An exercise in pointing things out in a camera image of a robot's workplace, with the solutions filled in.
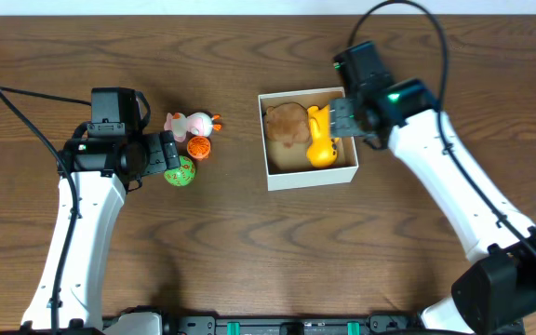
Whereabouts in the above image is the green numbered dice ball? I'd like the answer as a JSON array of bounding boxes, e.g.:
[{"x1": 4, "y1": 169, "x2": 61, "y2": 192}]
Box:
[{"x1": 164, "y1": 156, "x2": 196, "y2": 187}]

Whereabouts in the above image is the small orange ball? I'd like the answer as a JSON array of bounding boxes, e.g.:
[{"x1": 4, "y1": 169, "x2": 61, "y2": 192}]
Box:
[{"x1": 186, "y1": 136, "x2": 211, "y2": 160}]

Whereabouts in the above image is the yellow rubber duck toy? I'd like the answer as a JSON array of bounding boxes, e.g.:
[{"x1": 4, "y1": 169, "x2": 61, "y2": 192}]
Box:
[{"x1": 306, "y1": 105, "x2": 340, "y2": 168}]

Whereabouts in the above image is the white pink duck toy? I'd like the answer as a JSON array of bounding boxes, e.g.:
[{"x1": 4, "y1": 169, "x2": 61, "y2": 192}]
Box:
[{"x1": 164, "y1": 112, "x2": 221, "y2": 142}]

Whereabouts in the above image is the brown plush toy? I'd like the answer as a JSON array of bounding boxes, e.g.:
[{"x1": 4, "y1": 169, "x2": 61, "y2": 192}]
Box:
[{"x1": 263, "y1": 102, "x2": 311, "y2": 148}]

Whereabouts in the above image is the white cardboard box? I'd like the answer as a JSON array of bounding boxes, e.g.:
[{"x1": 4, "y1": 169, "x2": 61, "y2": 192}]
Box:
[{"x1": 258, "y1": 87, "x2": 358, "y2": 191}]

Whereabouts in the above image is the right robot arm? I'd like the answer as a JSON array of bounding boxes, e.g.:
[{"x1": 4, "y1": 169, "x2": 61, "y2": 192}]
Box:
[{"x1": 328, "y1": 79, "x2": 536, "y2": 334}]

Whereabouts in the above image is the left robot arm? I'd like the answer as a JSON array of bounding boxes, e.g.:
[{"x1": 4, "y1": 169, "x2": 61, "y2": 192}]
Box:
[{"x1": 20, "y1": 129, "x2": 179, "y2": 334}]

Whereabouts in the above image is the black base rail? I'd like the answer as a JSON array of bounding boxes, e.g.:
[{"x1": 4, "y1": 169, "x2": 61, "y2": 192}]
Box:
[{"x1": 102, "y1": 312, "x2": 525, "y2": 335}]

